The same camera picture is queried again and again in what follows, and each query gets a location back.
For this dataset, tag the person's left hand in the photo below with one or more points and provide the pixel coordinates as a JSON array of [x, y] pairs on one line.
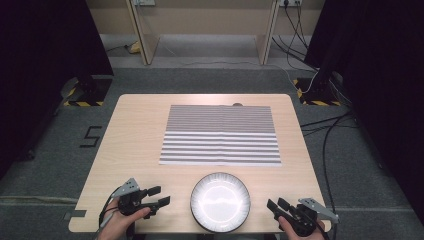
[[115, 226]]

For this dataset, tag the white plate with dark rim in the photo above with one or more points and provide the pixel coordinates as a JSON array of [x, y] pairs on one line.
[[220, 202]]

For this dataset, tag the small round table grommet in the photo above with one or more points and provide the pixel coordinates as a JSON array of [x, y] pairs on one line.
[[237, 104]]

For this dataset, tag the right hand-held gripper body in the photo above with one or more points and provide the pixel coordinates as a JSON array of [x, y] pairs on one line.
[[305, 218]]

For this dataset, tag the beige wooden desk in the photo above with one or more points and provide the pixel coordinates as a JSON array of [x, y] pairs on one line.
[[206, 20]]

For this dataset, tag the stand base with hazard tape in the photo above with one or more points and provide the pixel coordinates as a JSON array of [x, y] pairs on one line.
[[316, 96], [91, 93]]

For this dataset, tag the person's right hand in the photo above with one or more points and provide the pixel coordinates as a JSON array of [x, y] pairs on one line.
[[300, 237]]

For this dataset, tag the grey table bracket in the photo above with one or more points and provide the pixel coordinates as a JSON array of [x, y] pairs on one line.
[[75, 214]]

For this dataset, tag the grey striped placemat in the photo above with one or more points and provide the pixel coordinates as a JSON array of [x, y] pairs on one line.
[[220, 140]]

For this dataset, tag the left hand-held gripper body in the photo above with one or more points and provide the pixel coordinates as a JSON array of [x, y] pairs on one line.
[[130, 200]]

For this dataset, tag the black curtain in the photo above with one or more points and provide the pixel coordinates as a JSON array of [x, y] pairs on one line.
[[383, 83], [40, 66]]

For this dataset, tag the white wall socket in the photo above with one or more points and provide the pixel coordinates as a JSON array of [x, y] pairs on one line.
[[290, 2]]

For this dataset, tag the yellow object on floor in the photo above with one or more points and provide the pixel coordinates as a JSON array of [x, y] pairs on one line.
[[135, 48]]

